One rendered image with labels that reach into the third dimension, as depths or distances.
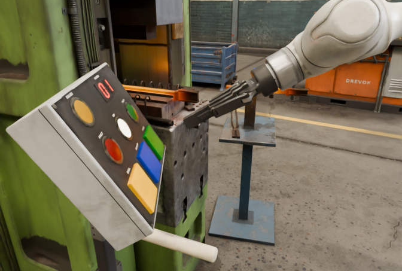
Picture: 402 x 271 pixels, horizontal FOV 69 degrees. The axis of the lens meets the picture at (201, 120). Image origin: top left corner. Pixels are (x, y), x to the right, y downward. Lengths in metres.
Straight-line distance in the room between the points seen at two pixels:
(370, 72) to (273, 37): 4.69
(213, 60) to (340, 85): 1.97
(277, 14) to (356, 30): 8.28
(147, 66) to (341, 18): 1.12
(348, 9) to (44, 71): 0.75
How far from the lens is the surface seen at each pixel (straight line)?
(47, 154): 0.51
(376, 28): 0.54
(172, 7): 1.14
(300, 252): 1.95
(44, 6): 0.89
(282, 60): 0.69
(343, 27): 0.52
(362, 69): 4.55
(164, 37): 1.43
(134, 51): 1.53
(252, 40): 9.02
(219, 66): 4.91
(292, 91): 1.54
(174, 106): 1.19
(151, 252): 1.49
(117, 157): 0.55
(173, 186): 1.18
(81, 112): 0.53
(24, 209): 1.43
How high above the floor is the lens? 1.33
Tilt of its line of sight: 21 degrees down
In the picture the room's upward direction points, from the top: straight up
